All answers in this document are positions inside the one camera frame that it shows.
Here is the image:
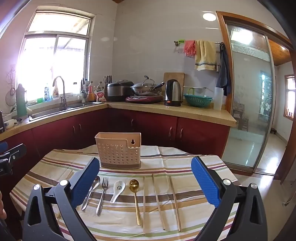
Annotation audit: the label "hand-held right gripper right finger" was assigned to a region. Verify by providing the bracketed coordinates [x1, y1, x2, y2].
[191, 156, 269, 241]

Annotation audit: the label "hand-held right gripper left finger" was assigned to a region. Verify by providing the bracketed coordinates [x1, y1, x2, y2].
[22, 157, 100, 241]

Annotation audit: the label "silver metal spoon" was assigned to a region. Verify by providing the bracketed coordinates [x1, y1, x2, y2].
[81, 176, 101, 210]

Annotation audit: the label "silver metal fork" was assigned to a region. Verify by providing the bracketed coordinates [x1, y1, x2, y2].
[96, 177, 109, 216]

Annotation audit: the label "white ceramic soup spoon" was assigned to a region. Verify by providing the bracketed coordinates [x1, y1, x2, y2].
[110, 180, 126, 204]

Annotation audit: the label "wooden chopstick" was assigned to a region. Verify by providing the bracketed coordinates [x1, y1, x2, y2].
[142, 176, 146, 235]
[152, 174, 166, 230]
[169, 177, 182, 232]

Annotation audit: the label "beige perforated utensil holder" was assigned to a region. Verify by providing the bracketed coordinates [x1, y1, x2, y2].
[95, 132, 142, 169]

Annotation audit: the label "gold metal spoon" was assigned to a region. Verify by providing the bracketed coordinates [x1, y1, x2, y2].
[129, 179, 142, 226]

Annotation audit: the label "person's left hand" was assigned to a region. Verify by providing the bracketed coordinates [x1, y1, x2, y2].
[0, 192, 7, 220]

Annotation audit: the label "striped tablecloth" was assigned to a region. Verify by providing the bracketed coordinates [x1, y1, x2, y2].
[10, 145, 238, 241]

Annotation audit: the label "green thermos flask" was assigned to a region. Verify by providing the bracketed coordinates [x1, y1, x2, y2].
[15, 83, 28, 117]

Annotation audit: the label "stainless steel sink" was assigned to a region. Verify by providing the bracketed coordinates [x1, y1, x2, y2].
[29, 102, 102, 121]

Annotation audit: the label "clear plastic bottle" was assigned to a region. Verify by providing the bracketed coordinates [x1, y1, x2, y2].
[44, 83, 52, 102]

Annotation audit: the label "beige kitchen countertop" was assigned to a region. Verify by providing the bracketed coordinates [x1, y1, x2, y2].
[0, 101, 237, 141]

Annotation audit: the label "wooden chair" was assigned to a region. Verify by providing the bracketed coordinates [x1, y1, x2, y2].
[231, 103, 249, 130]

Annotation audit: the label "orange spray bottle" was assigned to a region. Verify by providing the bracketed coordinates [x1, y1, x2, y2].
[52, 80, 60, 100]

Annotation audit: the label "chrome sink faucet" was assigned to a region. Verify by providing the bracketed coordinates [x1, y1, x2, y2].
[53, 76, 68, 107]

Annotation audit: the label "dark red kitchen cabinets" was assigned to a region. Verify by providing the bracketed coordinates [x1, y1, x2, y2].
[0, 108, 230, 209]

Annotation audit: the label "teal plastic colander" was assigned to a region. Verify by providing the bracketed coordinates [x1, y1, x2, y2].
[183, 93, 213, 108]

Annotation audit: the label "translucent plastic container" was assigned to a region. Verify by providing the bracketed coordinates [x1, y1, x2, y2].
[213, 87, 223, 110]

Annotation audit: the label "red snack bag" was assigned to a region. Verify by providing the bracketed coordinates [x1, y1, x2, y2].
[95, 89, 107, 102]

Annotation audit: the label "black rice cooker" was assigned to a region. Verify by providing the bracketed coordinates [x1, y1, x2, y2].
[107, 79, 134, 102]

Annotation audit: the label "steel electric kettle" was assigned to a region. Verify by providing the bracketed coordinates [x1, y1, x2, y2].
[164, 79, 182, 107]

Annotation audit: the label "red induction cooker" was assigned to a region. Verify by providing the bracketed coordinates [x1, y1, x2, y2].
[125, 95, 163, 104]

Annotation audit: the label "knife block with scissors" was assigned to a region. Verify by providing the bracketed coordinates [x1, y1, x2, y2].
[103, 75, 113, 93]

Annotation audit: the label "wooden cutting board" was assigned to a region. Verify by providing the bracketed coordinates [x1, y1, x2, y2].
[163, 72, 185, 98]

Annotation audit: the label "steel wok with lid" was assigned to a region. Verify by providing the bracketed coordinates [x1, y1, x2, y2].
[130, 75, 166, 96]

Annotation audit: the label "kitchen window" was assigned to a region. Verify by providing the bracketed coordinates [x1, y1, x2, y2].
[15, 10, 96, 105]

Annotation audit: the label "dark blue cloth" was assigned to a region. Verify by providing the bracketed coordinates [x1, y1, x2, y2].
[216, 43, 232, 96]

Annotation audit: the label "small wooden framed window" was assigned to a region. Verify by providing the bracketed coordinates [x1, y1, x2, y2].
[284, 74, 296, 120]

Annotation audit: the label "yellow towel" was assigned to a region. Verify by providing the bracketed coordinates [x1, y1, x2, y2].
[194, 40, 217, 71]

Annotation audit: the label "pink rubber gloves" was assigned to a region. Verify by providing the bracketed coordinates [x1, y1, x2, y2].
[184, 40, 196, 57]

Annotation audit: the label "metal towel rack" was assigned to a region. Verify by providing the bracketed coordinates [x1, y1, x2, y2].
[174, 40, 225, 72]

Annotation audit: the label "hanging wire strainer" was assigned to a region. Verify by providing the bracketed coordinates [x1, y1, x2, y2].
[6, 68, 16, 107]

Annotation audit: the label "white basin with green handle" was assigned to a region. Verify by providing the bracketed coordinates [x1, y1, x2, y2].
[184, 86, 207, 96]

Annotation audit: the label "wooden door frame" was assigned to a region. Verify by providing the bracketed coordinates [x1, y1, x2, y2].
[216, 11, 296, 184]

